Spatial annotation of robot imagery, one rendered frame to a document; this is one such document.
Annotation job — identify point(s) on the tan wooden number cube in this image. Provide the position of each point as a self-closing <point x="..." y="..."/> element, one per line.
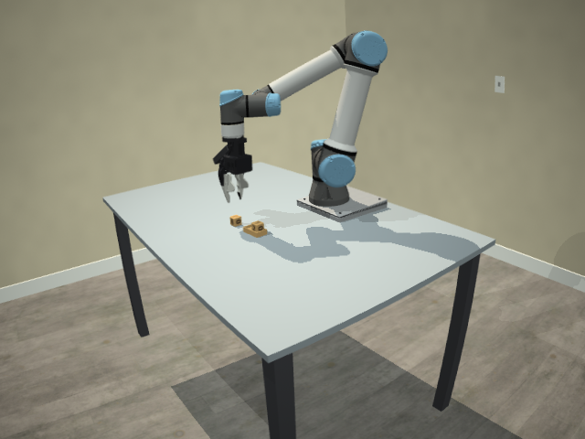
<point x="235" y="220"/>
<point x="257" y="226"/>

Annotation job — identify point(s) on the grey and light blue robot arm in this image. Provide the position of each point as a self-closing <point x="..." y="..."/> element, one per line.
<point x="332" y="169"/>

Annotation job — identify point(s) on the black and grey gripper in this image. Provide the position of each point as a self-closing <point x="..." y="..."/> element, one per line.
<point x="242" y="164"/>

